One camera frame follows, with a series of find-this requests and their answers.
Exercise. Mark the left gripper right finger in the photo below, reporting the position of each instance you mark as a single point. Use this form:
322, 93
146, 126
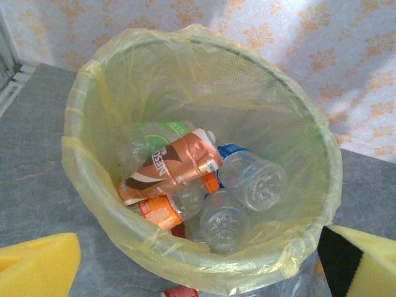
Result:
365, 266

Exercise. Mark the yellow-lined mesh trash bin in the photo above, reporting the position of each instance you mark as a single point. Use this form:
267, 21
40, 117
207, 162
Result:
102, 216

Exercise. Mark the green label clear bottle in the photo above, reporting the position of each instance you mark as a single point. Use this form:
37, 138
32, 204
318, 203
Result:
161, 137

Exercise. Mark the aluminium table side rail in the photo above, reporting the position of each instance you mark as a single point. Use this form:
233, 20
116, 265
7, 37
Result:
15, 83

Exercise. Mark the brown coffee bottle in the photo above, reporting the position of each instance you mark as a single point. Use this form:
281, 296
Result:
173, 167

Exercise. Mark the orange label bottle orange cap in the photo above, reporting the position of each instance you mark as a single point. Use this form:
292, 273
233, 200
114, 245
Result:
161, 212

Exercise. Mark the aluminium frame post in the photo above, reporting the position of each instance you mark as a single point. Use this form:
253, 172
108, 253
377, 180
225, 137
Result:
4, 46

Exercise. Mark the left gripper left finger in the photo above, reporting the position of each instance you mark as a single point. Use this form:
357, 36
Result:
34, 269

